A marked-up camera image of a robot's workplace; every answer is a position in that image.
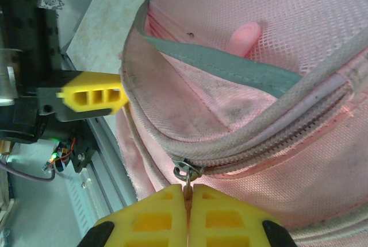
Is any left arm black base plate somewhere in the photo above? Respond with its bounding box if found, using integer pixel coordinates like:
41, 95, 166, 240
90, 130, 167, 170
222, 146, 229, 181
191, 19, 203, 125
56, 132, 97, 174

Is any pink school backpack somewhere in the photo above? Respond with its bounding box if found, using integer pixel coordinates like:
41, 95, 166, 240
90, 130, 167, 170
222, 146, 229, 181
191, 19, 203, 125
116, 0, 368, 247

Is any slotted grey cable tray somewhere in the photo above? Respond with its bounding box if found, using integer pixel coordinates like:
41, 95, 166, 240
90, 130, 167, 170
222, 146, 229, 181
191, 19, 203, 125
63, 169, 105, 231

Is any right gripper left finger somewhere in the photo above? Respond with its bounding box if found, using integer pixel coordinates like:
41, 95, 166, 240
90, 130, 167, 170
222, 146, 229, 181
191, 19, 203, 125
82, 184, 190, 247

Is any small controller circuit board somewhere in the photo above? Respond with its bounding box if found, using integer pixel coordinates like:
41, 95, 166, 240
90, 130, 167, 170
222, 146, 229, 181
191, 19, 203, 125
42, 148, 73, 173

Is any aluminium mounting rail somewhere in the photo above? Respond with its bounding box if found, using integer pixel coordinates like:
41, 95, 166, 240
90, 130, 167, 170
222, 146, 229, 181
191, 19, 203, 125
64, 57, 139, 217

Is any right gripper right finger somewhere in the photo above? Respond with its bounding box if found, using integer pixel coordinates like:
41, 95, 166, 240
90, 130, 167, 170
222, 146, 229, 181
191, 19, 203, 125
188, 183, 298, 247

